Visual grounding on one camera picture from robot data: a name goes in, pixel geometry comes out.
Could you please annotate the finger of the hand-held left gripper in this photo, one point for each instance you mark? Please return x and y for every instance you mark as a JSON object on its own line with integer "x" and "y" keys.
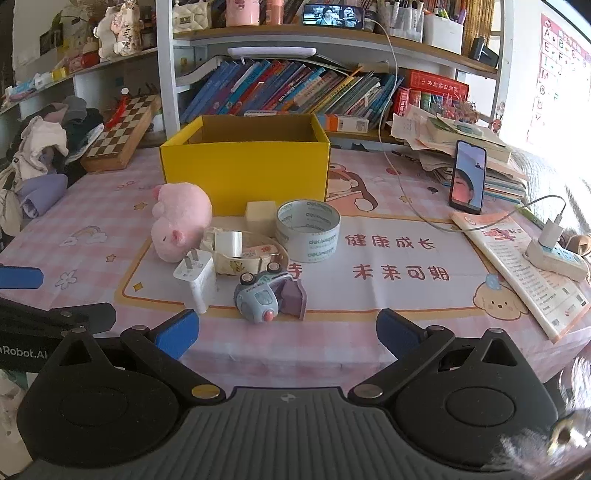
{"x": 21, "y": 278}
{"x": 92, "y": 314}

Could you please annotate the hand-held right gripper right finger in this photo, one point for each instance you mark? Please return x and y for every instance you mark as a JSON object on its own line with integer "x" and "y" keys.
{"x": 398, "y": 332}

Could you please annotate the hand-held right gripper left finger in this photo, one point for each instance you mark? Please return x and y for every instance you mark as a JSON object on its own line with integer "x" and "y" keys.
{"x": 178, "y": 333}

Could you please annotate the white charger plug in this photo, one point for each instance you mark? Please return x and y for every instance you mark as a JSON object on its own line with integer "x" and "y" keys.
{"x": 198, "y": 282}

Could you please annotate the blue-grey toy car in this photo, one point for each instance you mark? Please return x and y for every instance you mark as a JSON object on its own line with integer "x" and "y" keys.
{"x": 258, "y": 300}

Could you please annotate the white wristwatch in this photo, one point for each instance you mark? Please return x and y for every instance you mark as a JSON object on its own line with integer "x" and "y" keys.
{"x": 249, "y": 254}

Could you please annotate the purple plastic block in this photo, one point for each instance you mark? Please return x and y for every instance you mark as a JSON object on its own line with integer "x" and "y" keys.
{"x": 294, "y": 297}

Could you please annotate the pink plush pig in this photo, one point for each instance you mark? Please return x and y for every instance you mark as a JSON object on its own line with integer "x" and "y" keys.
{"x": 180, "y": 217}

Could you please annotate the clear packing tape roll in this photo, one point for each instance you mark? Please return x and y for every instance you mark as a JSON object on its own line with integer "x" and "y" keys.
{"x": 304, "y": 251}

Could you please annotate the cream cube block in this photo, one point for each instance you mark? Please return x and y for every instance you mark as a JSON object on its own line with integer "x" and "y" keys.
{"x": 259, "y": 218}

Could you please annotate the yellow cardboard box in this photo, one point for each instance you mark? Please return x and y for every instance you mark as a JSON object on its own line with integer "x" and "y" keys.
{"x": 244, "y": 180}

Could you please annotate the pink checked printed tablecloth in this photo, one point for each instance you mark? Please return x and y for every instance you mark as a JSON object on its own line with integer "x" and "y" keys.
{"x": 415, "y": 300}

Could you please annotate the beige cloth bag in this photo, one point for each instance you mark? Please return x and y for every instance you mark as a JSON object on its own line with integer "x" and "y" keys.
{"x": 9, "y": 207}

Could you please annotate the lilac garment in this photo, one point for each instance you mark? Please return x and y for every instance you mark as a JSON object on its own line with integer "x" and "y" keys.
{"x": 44, "y": 194}

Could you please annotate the white garment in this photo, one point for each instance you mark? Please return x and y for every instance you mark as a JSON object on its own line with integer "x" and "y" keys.
{"x": 39, "y": 143}

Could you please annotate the orange-edged printed booklet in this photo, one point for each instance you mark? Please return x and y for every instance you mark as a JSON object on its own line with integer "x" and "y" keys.
{"x": 531, "y": 288}

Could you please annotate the black smartphone on stand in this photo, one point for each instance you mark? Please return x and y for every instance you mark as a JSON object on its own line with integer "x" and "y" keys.
{"x": 466, "y": 180}

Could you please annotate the wooden chessboard box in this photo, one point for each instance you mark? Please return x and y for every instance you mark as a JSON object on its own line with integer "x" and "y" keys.
{"x": 120, "y": 138}

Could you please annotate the white power strip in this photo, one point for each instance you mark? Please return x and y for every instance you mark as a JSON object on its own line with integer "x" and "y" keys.
{"x": 558, "y": 264}

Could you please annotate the white plugged-in adapter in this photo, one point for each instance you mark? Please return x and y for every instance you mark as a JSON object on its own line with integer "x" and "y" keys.
{"x": 551, "y": 234}

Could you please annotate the pastel tissue pack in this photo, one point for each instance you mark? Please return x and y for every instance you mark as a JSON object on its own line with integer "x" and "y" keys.
{"x": 32, "y": 86}

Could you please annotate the red tassel ornament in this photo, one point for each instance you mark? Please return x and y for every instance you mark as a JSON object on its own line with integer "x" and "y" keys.
{"x": 117, "y": 108}

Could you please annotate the stack of papers and books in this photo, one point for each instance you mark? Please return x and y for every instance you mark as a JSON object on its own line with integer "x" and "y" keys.
{"x": 429, "y": 138}

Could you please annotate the small yellow box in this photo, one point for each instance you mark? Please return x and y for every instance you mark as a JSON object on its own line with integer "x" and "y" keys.
{"x": 60, "y": 74}

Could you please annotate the orange and white carton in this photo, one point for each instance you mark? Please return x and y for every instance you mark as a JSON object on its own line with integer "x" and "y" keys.
{"x": 346, "y": 123}

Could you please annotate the red mug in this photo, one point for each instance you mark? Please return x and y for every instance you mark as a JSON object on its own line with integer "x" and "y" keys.
{"x": 84, "y": 61}

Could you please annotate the dried flower bunch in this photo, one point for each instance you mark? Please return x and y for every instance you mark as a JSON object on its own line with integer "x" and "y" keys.
{"x": 455, "y": 110}

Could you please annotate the red upright box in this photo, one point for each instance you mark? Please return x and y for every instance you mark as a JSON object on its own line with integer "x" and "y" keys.
{"x": 401, "y": 102}

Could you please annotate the thick red dictionary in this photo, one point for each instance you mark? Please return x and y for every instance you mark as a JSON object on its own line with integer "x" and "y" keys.
{"x": 434, "y": 84}

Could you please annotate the white bookshelf unit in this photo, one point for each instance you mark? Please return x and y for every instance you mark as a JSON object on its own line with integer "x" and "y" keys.
{"x": 166, "y": 69}

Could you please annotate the row of colourful books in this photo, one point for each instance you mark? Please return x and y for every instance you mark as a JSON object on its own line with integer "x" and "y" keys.
{"x": 277, "y": 92}

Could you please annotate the white plush cat toy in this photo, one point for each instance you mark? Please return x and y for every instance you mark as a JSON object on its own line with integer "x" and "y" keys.
{"x": 117, "y": 32}

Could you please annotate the small black device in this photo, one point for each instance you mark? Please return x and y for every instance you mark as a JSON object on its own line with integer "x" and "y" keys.
{"x": 485, "y": 51}

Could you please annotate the white under-shelf lamp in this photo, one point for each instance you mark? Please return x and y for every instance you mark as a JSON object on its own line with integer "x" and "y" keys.
{"x": 272, "y": 52}

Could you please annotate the white pen holder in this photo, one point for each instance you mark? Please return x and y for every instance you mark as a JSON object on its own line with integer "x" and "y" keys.
{"x": 443, "y": 34}

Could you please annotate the translucent pen holder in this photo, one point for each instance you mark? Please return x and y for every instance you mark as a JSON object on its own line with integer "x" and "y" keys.
{"x": 401, "y": 25}

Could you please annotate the white quilted bag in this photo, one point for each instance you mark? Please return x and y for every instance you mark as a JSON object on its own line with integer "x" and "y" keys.
{"x": 191, "y": 17}

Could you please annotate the row of yellow books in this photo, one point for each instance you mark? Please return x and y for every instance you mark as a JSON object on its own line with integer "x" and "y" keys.
{"x": 480, "y": 21}

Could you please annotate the smartphone playing video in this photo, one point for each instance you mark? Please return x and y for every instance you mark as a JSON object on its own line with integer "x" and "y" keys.
{"x": 333, "y": 16}

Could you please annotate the pink cup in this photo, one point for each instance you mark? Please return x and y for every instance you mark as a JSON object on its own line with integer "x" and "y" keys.
{"x": 242, "y": 13}

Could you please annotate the pink bottle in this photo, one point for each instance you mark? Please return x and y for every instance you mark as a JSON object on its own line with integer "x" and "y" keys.
{"x": 273, "y": 13}

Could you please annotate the cartoon wall sticker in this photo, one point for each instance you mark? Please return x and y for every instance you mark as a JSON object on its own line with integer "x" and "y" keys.
{"x": 497, "y": 121}

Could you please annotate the alphabet wall poster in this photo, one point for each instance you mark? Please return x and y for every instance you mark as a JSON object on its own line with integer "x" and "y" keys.
{"x": 561, "y": 69}

